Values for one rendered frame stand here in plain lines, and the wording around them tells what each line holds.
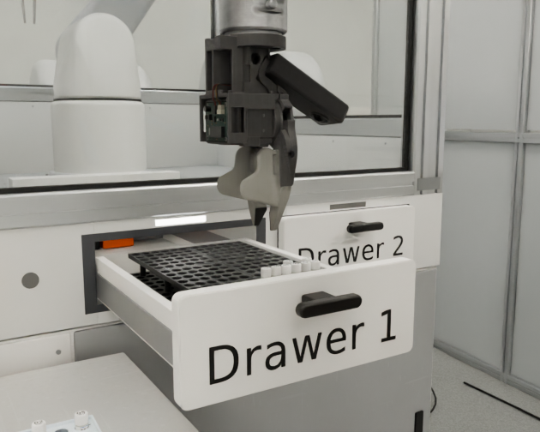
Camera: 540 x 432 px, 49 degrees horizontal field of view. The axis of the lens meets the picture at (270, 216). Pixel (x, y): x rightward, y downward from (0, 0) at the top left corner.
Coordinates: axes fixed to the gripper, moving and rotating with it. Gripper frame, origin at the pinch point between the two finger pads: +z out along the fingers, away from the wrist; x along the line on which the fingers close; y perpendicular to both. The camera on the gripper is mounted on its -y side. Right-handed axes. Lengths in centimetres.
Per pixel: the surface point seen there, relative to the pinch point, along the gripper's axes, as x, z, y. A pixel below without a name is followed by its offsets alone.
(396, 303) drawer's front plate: 10.8, 9.3, -10.1
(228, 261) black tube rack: -10.0, 7.3, 0.4
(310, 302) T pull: 13.9, 6.1, 3.8
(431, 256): -23, 15, -51
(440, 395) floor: -98, 97, -139
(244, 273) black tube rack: -2.9, 7.3, 1.8
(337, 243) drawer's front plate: -21.2, 9.8, -26.3
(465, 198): -122, 23, -176
